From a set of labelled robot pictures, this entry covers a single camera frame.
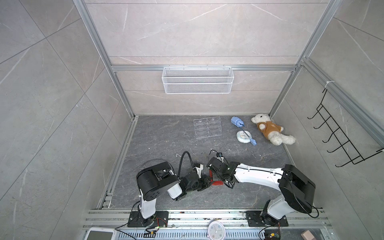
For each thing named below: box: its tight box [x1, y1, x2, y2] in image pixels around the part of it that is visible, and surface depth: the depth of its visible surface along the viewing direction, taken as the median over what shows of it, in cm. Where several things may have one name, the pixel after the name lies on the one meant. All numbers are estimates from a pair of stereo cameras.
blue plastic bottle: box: [231, 116, 245, 128], surface depth 111 cm
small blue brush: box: [249, 137, 257, 146], surface depth 100 cm
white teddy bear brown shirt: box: [251, 113, 296, 146], surface depth 103 cm
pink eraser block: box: [300, 230, 317, 240], surface depth 69 cm
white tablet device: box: [84, 227, 117, 240], surface depth 67 cm
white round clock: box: [207, 220, 226, 240], surface depth 70 cm
